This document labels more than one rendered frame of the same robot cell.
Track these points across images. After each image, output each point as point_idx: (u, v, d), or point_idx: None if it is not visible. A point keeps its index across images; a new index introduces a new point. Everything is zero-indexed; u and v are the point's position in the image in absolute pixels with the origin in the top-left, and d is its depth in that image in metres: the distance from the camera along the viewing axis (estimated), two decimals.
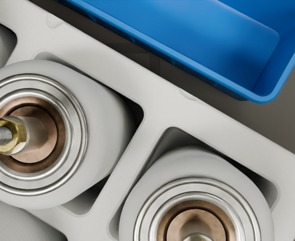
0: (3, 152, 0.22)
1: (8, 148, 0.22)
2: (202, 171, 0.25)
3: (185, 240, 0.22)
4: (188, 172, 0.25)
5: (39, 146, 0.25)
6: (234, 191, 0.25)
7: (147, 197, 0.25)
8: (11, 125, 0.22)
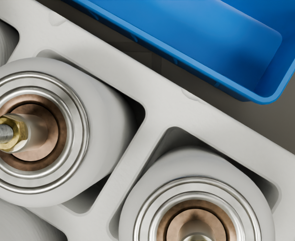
0: (4, 150, 0.22)
1: (9, 147, 0.22)
2: (259, 213, 0.25)
3: (203, 236, 0.22)
4: (251, 201, 0.25)
5: (40, 144, 0.25)
6: None
7: (211, 177, 0.25)
8: (13, 123, 0.22)
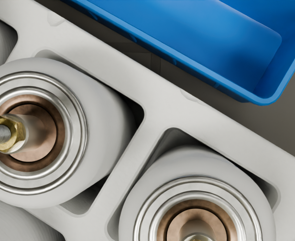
0: (2, 150, 0.22)
1: (7, 147, 0.22)
2: (264, 228, 0.25)
3: (207, 238, 0.22)
4: (260, 215, 0.25)
5: (38, 145, 0.25)
6: None
7: (225, 182, 0.24)
8: (10, 123, 0.22)
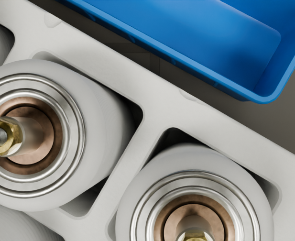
0: None
1: (4, 150, 0.22)
2: (136, 196, 0.25)
3: None
4: (130, 209, 0.25)
5: (36, 147, 0.25)
6: (166, 177, 0.24)
7: None
8: (6, 126, 0.22)
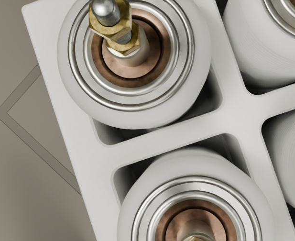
0: None
1: None
2: None
3: None
4: None
5: None
6: None
7: None
8: None
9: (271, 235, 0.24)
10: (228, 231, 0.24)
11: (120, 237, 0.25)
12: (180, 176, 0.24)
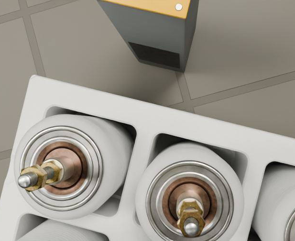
0: None
1: None
2: None
3: None
4: None
5: None
6: None
7: None
8: None
9: None
10: None
11: (222, 163, 0.36)
12: (229, 225, 0.36)
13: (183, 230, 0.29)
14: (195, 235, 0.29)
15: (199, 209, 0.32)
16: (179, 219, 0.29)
